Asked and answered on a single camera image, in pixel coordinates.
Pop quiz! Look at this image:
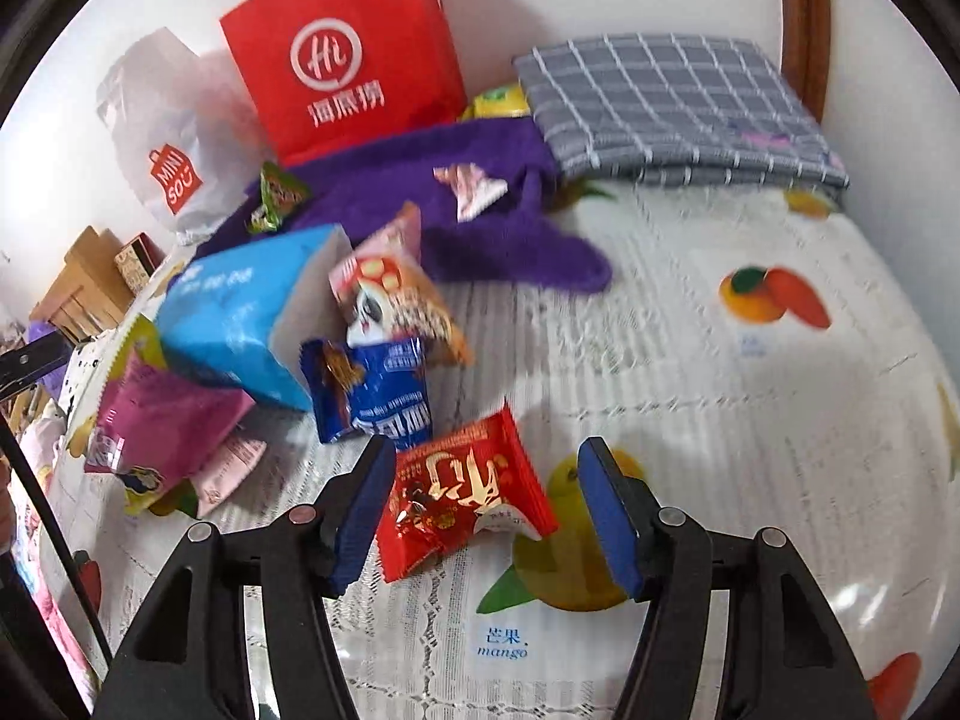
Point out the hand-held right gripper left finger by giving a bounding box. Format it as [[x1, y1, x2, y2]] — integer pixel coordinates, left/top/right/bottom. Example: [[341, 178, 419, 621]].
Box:
[[91, 435, 398, 720]]

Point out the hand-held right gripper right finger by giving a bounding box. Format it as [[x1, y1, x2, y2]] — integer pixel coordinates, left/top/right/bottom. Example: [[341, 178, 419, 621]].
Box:
[[576, 436, 878, 720]]

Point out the red snack packet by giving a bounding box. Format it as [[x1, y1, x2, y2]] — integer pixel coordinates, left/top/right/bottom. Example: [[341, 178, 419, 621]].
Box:
[[375, 405, 560, 584]]

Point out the blue cookie packet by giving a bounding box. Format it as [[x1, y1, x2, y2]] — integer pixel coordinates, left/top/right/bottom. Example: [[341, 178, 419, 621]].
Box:
[[300, 336, 434, 445]]

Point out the wooden furniture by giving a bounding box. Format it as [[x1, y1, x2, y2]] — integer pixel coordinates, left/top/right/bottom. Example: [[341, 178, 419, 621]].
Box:
[[30, 225, 136, 342]]

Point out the magenta snack packet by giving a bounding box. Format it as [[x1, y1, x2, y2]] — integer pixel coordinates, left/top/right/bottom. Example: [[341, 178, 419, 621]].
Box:
[[84, 349, 257, 496]]

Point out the pale pink snack packet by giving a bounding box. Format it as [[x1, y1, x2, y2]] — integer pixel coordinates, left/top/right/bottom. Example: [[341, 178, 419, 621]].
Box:
[[191, 431, 267, 507]]

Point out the small brown box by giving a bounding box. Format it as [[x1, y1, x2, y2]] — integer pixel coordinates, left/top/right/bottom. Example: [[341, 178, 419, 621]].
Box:
[[114, 234, 167, 293]]

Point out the blue cardboard box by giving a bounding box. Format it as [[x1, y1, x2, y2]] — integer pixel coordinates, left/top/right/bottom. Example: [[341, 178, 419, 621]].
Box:
[[154, 223, 353, 412]]

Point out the panda print snack packet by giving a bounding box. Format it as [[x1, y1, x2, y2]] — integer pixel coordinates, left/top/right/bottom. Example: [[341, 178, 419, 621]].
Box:
[[328, 202, 475, 368]]

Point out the pink printed cloth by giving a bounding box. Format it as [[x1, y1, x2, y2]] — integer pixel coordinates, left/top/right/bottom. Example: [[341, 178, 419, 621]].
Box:
[[15, 397, 102, 691]]

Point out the white plastic bag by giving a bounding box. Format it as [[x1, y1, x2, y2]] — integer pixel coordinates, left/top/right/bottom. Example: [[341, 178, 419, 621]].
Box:
[[96, 26, 263, 245]]

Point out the green snack packet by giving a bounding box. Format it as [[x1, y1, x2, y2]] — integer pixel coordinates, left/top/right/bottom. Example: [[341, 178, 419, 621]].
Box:
[[247, 161, 314, 233]]

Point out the purple towel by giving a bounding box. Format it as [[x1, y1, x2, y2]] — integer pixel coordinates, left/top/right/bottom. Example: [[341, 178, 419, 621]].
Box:
[[196, 120, 614, 295]]

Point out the small pink white packet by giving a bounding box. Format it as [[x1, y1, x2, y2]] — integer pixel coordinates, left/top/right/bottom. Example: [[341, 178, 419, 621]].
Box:
[[433, 162, 509, 222]]

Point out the red paper bag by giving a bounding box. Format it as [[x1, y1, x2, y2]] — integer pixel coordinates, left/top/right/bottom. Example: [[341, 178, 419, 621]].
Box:
[[220, 0, 470, 166]]

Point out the grey checked cloth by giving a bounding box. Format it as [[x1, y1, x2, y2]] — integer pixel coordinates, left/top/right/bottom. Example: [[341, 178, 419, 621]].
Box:
[[512, 31, 851, 190]]

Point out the yellow green packet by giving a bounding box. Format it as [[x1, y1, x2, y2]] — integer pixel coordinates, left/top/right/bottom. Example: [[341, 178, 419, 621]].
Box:
[[459, 82, 532, 121]]

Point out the black cable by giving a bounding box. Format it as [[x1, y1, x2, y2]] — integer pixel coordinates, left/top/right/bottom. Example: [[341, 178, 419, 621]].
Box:
[[0, 427, 113, 665]]

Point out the wooden headboard frame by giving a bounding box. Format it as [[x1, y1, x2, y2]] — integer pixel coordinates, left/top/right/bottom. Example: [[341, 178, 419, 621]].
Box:
[[776, 0, 832, 125]]

